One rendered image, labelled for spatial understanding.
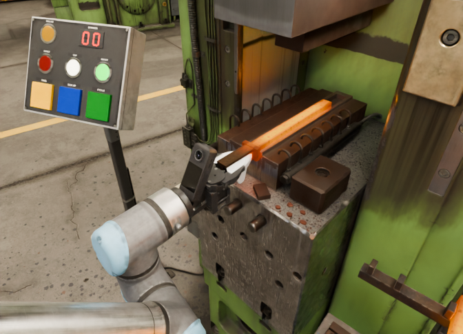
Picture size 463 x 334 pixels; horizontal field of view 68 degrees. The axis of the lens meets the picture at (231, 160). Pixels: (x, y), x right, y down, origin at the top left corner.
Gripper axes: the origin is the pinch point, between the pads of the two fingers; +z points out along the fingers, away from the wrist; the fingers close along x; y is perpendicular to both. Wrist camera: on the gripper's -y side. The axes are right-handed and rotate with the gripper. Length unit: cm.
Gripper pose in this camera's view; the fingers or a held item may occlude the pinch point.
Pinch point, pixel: (244, 153)
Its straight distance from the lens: 78.9
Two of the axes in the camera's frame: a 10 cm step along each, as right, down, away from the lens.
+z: 7.0, -4.5, 5.5
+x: 7.1, 4.2, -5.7
